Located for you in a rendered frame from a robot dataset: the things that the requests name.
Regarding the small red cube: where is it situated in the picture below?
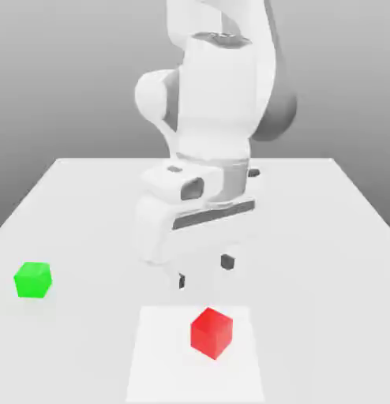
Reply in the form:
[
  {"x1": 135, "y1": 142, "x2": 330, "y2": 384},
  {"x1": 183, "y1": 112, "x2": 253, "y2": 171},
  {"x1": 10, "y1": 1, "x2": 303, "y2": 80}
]
[{"x1": 189, "y1": 306, "x2": 234, "y2": 361}]

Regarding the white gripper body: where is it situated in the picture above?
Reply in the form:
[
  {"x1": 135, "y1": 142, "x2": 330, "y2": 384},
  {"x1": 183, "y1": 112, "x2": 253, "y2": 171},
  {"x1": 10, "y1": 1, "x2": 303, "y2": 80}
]
[{"x1": 133, "y1": 194, "x2": 258, "y2": 269}]

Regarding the small green cube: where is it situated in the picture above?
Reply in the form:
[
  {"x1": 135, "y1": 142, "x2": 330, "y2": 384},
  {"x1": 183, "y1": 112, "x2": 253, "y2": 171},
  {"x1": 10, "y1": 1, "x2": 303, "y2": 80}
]
[{"x1": 13, "y1": 260, "x2": 54, "y2": 300}]

